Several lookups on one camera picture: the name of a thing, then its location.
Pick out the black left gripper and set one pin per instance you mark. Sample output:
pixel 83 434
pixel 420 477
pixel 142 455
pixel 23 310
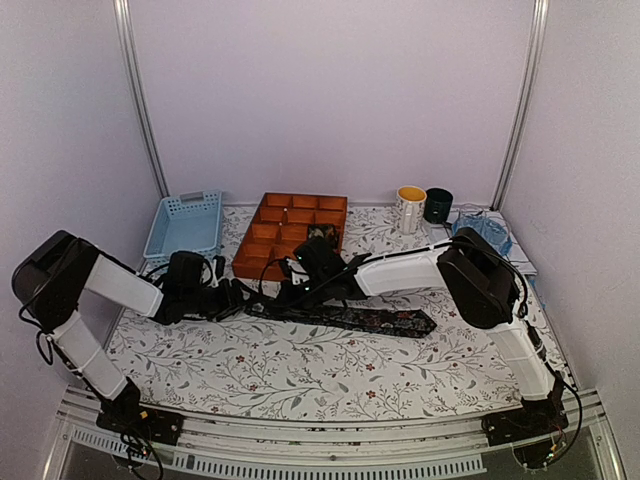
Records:
pixel 234 301

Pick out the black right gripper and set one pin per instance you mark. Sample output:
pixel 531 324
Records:
pixel 287 298

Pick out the dark floral necktie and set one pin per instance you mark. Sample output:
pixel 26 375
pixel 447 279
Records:
pixel 414 324

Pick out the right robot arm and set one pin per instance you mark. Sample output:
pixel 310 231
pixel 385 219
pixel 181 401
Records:
pixel 489 293

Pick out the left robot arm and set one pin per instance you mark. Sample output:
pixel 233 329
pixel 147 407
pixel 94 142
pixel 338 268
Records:
pixel 52 280

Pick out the rolled olive patterned tie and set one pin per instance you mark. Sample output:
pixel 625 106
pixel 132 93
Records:
pixel 328 232

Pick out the orange wooden divider tray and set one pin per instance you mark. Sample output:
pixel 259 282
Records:
pixel 280 224

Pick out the floral patterned tablecloth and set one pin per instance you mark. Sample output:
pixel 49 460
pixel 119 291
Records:
pixel 251 367

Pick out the light blue plastic basket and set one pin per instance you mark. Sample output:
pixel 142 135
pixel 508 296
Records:
pixel 188 222

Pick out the white checked dish towel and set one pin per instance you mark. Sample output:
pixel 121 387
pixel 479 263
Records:
pixel 517 256

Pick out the white mug yellow inside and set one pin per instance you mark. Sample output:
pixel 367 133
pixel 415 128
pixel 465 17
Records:
pixel 410 202

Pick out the dark green mug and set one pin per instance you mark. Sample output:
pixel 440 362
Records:
pixel 438 205

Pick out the blue glass tray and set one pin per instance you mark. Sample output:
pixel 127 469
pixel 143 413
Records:
pixel 493 229

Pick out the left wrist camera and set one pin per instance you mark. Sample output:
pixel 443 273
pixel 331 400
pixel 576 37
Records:
pixel 217 268

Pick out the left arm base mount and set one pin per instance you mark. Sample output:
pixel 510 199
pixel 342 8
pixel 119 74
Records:
pixel 126 414

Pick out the aluminium front rail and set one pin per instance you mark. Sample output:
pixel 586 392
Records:
pixel 218 447

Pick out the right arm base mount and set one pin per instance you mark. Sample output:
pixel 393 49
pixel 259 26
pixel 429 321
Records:
pixel 533 419

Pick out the left aluminium frame post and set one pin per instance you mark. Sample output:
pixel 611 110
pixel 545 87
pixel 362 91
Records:
pixel 126 37

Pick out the aluminium frame post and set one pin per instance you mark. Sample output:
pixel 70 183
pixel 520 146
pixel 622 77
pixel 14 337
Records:
pixel 531 68
pixel 126 37

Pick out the right aluminium frame post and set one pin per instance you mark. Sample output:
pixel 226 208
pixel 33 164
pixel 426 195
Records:
pixel 531 68

